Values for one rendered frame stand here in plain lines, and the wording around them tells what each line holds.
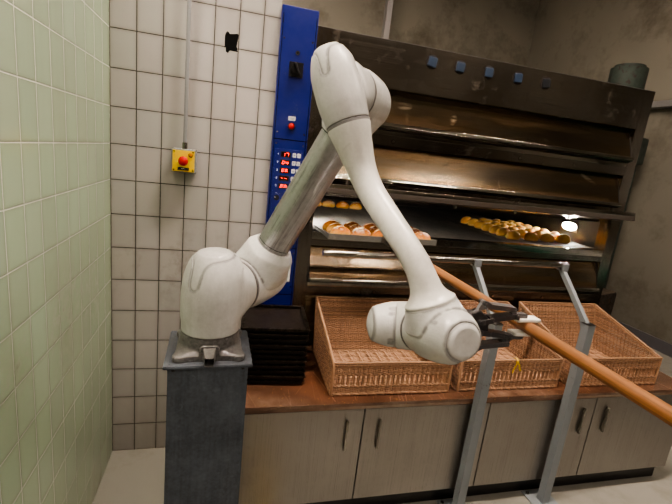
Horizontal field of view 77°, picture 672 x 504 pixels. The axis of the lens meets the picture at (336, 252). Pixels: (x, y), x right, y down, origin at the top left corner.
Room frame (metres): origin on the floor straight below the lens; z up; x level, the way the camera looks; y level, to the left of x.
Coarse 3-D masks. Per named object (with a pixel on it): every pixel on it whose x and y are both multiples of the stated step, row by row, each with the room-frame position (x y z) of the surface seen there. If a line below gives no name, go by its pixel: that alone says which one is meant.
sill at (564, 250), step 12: (336, 240) 2.07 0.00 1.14; (348, 240) 2.08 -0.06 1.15; (444, 240) 2.23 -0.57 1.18; (456, 240) 2.26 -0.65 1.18; (468, 240) 2.31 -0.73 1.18; (540, 252) 2.39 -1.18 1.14; (552, 252) 2.41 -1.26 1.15; (564, 252) 2.44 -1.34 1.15; (576, 252) 2.46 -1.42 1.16; (588, 252) 2.48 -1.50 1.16; (600, 252) 2.50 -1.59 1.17
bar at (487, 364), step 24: (480, 264) 1.85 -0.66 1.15; (504, 264) 1.90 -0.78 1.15; (528, 264) 1.93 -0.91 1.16; (552, 264) 1.97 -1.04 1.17; (480, 288) 1.79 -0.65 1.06; (480, 384) 1.65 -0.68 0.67; (576, 384) 1.77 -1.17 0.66; (480, 408) 1.64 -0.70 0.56; (552, 456) 1.77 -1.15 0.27; (456, 480) 1.67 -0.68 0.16; (552, 480) 1.77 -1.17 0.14
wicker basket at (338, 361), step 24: (336, 312) 2.03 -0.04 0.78; (360, 312) 2.06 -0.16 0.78; (336, 336) 1.99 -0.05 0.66; (360, 336) 2.03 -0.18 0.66; (336, 360) 1.87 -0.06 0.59; (360, 360) 1.90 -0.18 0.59; (384, 360) 1.93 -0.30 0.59; (408, 360) 1.96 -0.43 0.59; (336, 384) 1.57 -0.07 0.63; (360, 384) 1.61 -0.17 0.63; (384, 384) 1.63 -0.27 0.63; (408, 384) 1.66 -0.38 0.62; (432, 384) 1.68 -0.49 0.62
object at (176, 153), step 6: (174, 150) 1.79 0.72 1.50; (180, 150) 1.80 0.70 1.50; (186, 150) 1.81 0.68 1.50; (192, 150) 1.82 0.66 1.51; (174, 156) 1.79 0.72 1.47; (180, 156) 1.80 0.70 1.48; (186, 156) 1.81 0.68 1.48; (174, 162) 1.79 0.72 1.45; (192, 162) 1.81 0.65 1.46; (174, 168) 1.79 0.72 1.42; (180, 168) 1.80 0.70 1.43; (186, 168) 1.81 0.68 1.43; (192, 168) 1.81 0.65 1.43
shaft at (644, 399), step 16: (464, 288) 1.25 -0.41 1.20; (512, 320) 1.02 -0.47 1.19; (544, 336) 0.92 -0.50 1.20; (560, 352) 0.86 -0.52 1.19; (576, 352) 0.83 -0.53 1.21; (592, 368) 0.78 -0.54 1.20; (608, 368) 0.77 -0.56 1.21; (608, 384) 0.74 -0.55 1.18; (624, 384) 0.72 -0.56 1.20; (640, 400) 0.68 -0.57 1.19; (656, 400) 0.66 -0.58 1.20; (656, 416) 0.65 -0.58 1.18
